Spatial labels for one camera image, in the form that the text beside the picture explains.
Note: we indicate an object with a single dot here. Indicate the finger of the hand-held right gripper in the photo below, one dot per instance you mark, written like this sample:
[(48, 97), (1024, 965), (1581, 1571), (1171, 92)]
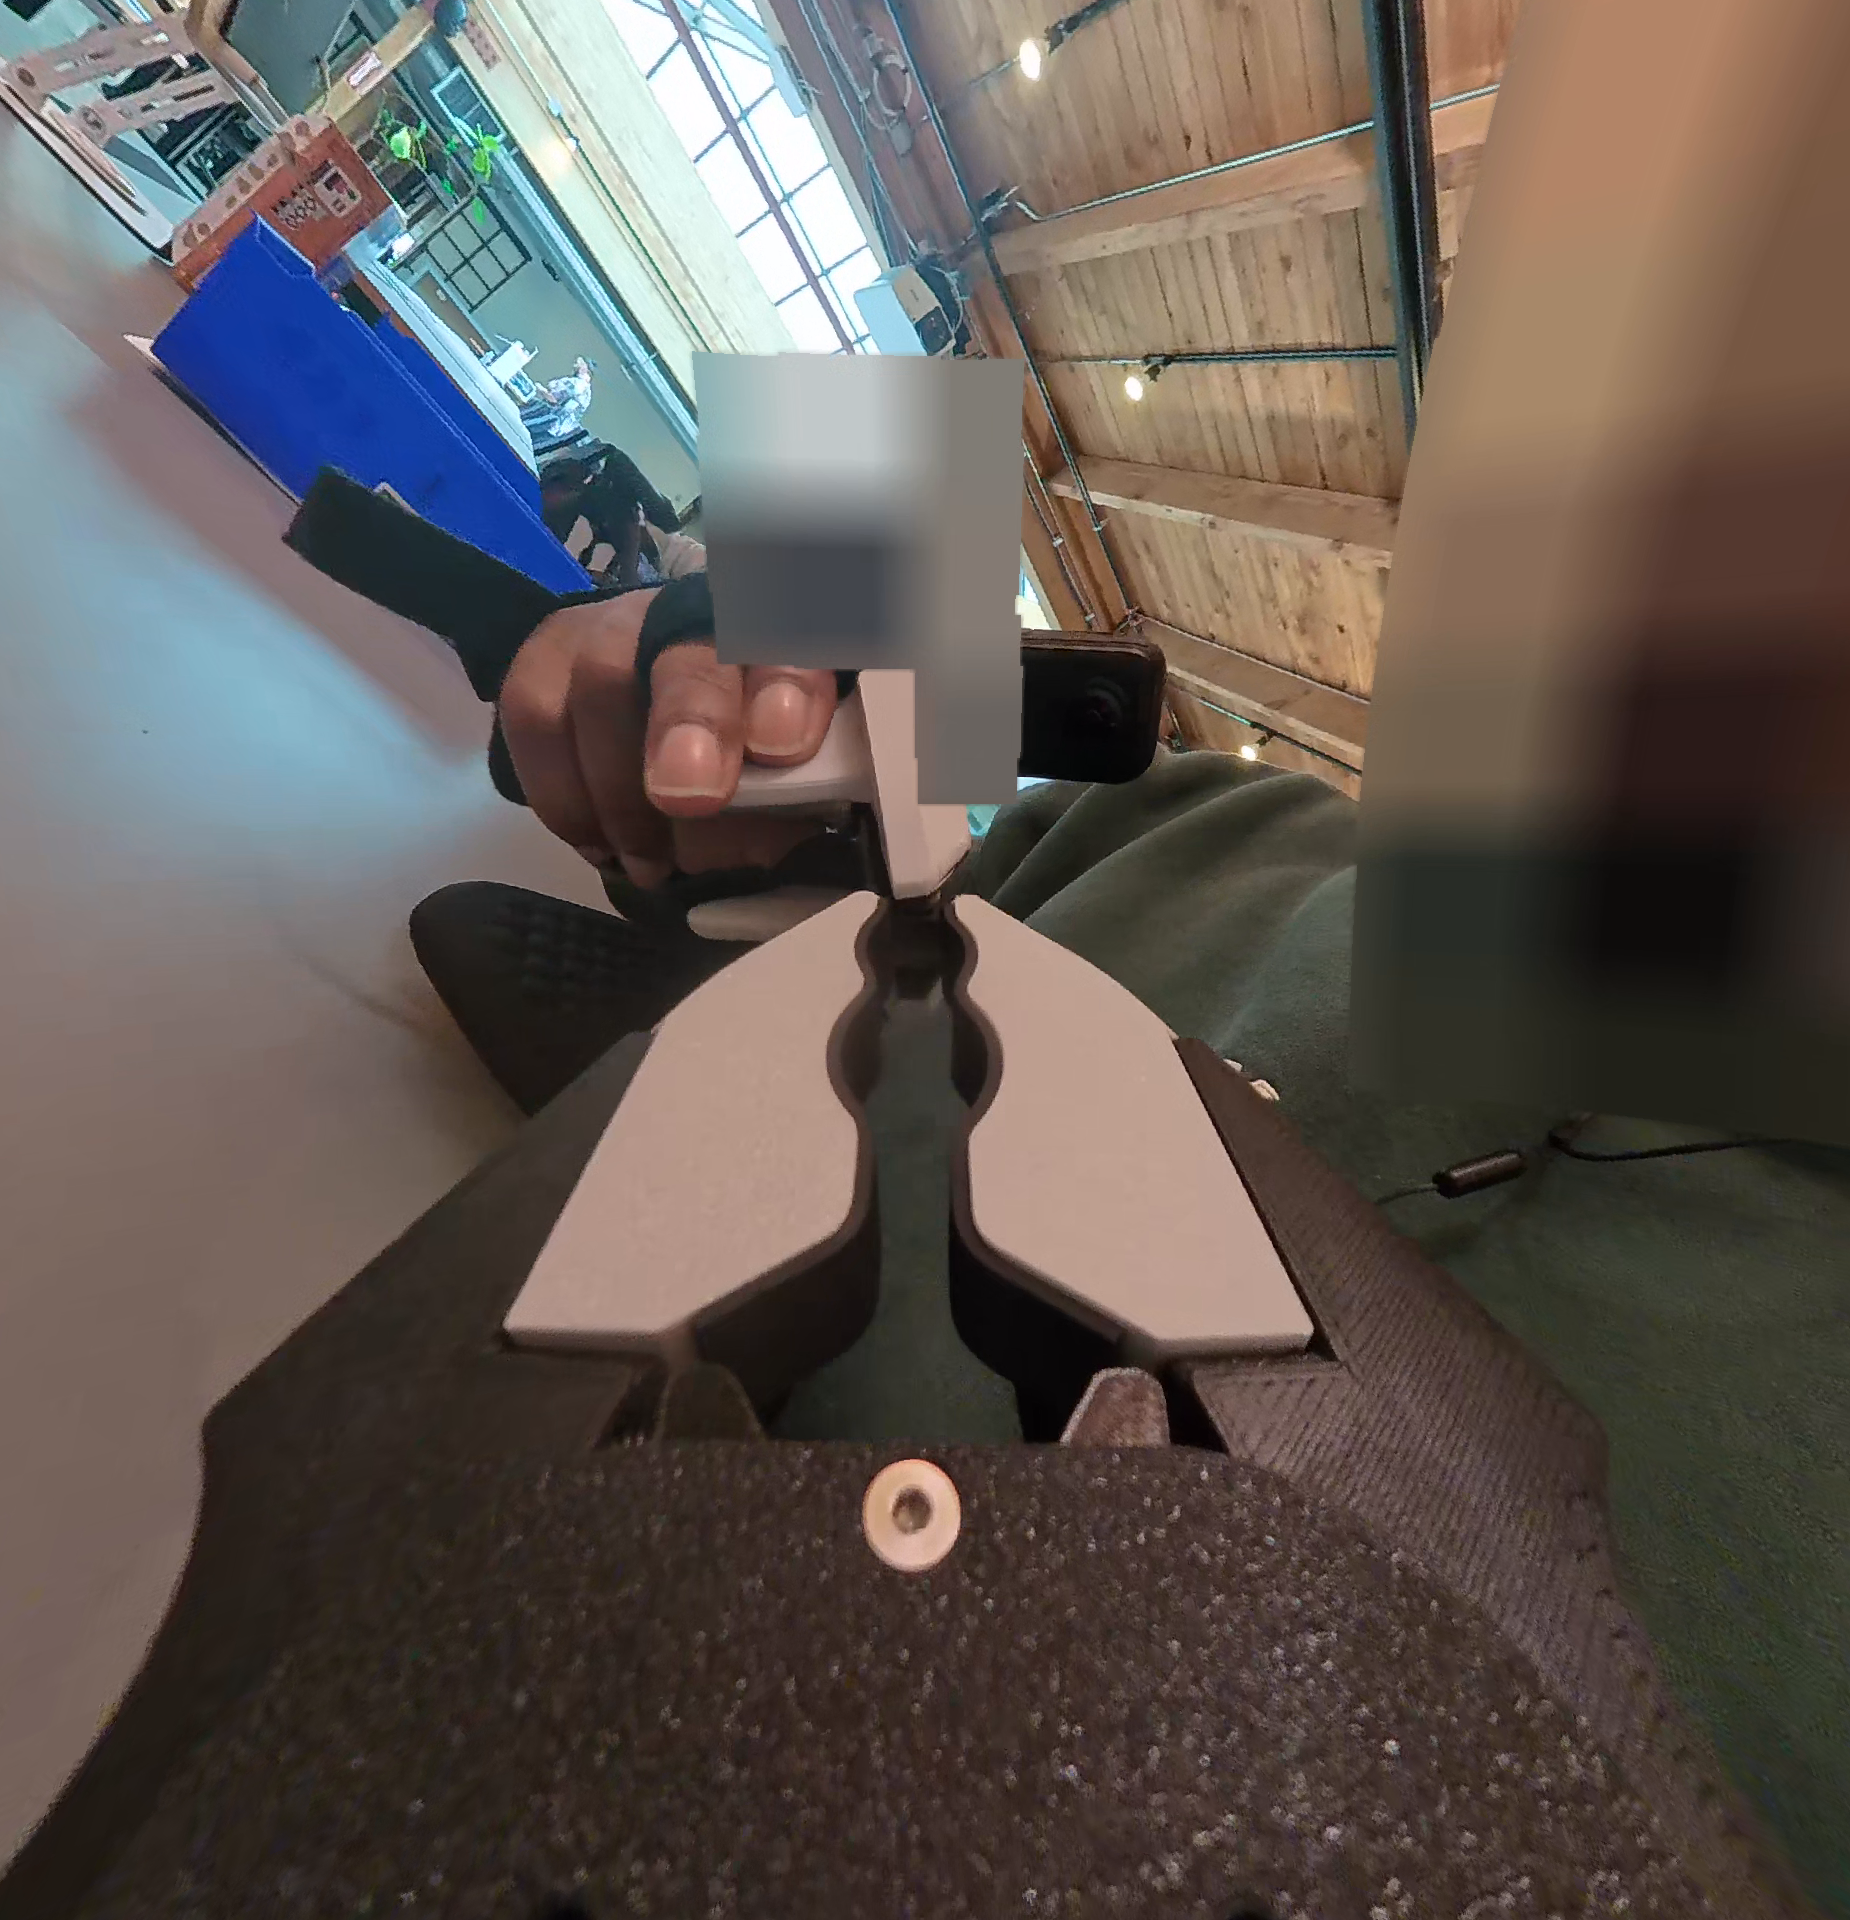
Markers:
[(893, 780)]

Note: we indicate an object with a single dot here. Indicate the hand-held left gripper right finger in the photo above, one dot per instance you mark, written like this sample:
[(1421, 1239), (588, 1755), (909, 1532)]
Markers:
[(1119, 1170)]

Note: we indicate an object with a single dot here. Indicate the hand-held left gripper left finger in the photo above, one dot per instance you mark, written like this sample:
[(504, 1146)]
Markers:
[(685, 1170)]

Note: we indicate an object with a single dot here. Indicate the person's right hand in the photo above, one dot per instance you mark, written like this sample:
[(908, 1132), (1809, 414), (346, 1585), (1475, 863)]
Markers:
[(580, 735)]

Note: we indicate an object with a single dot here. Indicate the white ceiling unit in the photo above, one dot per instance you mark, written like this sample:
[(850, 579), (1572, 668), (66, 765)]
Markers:
[(904, 308)]

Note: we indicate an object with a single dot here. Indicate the black metal pole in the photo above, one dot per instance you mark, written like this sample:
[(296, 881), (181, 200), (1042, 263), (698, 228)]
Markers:
[(1401, 180)]

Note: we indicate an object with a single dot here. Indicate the blue plastic bin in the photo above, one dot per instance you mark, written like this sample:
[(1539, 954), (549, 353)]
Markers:
[(370, 405)]

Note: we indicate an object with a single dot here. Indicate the skylight window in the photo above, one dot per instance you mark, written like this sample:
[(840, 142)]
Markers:
[(744, 150)]

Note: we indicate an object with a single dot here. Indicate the green potted plant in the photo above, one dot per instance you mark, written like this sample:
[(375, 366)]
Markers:
[(483, 150)]

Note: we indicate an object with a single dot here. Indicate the orange control box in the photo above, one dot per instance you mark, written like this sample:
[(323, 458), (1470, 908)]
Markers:
[(317, 187)]

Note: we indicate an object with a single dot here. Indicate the perforated wooden stand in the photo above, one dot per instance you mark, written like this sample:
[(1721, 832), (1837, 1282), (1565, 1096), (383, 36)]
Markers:
[(77, 60)]

